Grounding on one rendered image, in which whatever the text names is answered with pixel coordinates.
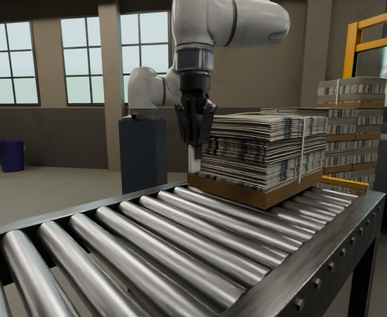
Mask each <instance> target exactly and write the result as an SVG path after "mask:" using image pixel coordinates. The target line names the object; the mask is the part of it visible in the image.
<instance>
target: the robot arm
mask: <svg viewBox="0 0 387 317"><path fill-rule="evenodd" d="M289 29H290V18H289V14H288V12H287V11H286V10H285V9H284V8H283V7H281V6H280V5H279V4H276V3H273V2H270V0H173V2H172V33H173V37H174V41H175V55H174V60H173V66H172V67H170V68H169V69H168V72H167V73H166V76H165V77H160V76H157V74H156V71H155V70H154V69H152V68H151V67H135V68H134V69H133V70H132V72H131V74H130V76H129V81H128V106H129V115H128V116H125V117H122V118H121V120H149V121H154V120H163V119H164V117H162V116H158V110H157V106H174V108H175V111H176V113H177V118H178V125H179V130H180V137H181V141H182V142H184V143H186V145H187V157H188V172H189V173H191V174H193V173H197V172H200V159H201V158H202V145H205V144H208V143H209V138H210V132H211V128H212V122H213V119H214V113H215V111H216V109H217V104H213V103H212V102H211V101H209V99H210V98H209V94H208V91H209V90H210V75H209V73H212V72H213V71H214V47H229V48H233V49H238V50H267V49H271V48H274V47H276V46H278V45H279V44H280V43H281V42H282V41H283V40H284V39H285V38H286V36H287V34H288V31H289Z"/></svg>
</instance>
